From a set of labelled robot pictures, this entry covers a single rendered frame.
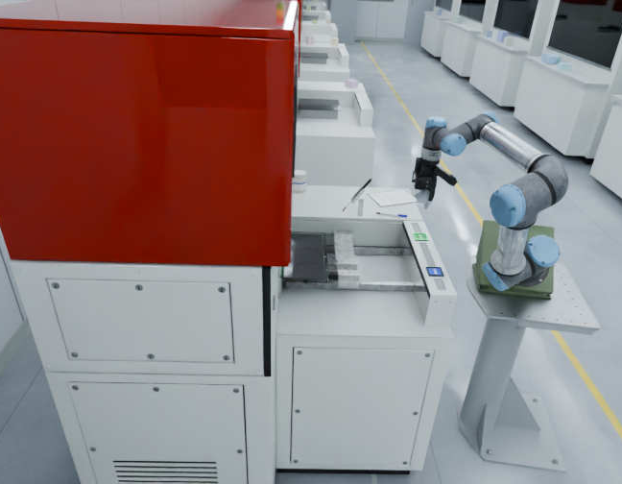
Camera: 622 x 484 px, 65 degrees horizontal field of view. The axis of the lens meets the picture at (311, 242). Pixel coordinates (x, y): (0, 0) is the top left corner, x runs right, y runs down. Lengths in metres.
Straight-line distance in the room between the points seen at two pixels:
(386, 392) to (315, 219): 0.78
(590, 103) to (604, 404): 4.01
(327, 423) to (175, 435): 0.59
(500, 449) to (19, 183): 2.21
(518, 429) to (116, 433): 1.83
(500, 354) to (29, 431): 2.16
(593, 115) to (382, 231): 4.52
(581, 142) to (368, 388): 5.04
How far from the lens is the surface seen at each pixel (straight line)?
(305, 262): 1.95
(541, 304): 2.11
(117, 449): 1.95
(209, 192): 1.24
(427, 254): 1.98
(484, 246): 2.10
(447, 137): 1.79
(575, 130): 6.41
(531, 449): 2.67
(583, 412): 2.98
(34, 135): 1.32
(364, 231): 2.20
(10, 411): 2.89
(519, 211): 1.51
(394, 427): 2.10
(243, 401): 1.67
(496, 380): 2.39
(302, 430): 2.08
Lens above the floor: 1.95
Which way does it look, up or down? 30 degrees down
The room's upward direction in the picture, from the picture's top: 2 degrees clockwise
